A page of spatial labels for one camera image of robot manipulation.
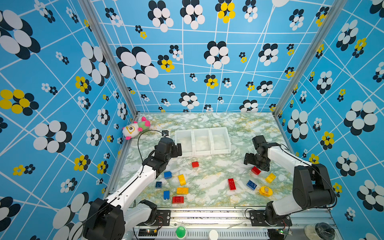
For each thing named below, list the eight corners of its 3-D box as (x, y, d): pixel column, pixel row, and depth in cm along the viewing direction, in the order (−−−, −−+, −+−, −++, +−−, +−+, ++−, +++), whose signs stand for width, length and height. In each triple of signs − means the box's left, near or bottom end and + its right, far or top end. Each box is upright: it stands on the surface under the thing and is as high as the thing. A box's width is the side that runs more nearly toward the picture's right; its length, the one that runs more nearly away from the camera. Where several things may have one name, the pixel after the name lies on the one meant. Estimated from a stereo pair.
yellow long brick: (176, 193, 83) (176, 192, 82) (177, 188, 85) (176, 187, 83) (188, 193, 83) (188, 192, 81) (188, 188, 85) (188, 187, 83)
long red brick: (229, 190, 84) (229, 189, 83) (227, 179, 88) (228, 178, 87) (235, 190, 84) (236, 189, 83) (233, 179, 88) (234, 178, 87)
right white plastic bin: (211, 155, 98) (212, 149, 93) (209, 133, 110) (210, 127, 104) (230, 155, 98) (232, 149, 93) (226, 133, 110) (228, 127, 104)
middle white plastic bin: (191, 156, 98) (190, 151, 92) (191, 134, 109) (191, 128, 104) (212, 156, 98) (213, 151, 92) (210, 134, 109) (211, 128, 103)
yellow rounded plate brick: (258, 193, 83) (260, 191, 80) (259, 186, 85) (261, 184, 83) (270, 197, 81) (272, 196, 79) (271, 191, 84) (273, 189, 81)
